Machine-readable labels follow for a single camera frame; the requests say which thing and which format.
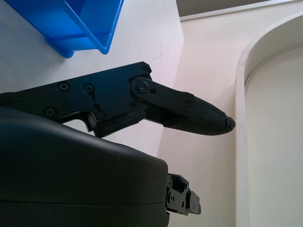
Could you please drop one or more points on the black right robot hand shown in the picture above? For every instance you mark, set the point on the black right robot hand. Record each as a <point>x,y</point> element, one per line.
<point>71,170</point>

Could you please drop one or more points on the white curved tray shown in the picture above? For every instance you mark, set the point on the white curved tray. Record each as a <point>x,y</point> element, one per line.
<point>240,142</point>

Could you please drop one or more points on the blue plastic tray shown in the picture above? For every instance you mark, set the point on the blue plastic tray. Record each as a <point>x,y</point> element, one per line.
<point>71,23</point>

